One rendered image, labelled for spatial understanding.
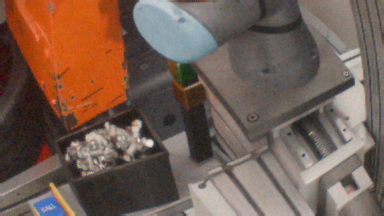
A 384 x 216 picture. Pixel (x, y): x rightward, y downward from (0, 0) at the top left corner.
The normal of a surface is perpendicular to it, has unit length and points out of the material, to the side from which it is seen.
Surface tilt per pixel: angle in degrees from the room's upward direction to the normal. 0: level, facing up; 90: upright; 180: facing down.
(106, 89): 90
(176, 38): 97
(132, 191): 90
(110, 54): 90
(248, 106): 0
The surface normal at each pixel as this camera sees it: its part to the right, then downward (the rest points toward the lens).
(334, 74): -0.15, -0.78
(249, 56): -0.66, 0.28
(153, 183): 0.37, 0.52
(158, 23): -0.67, 0.62
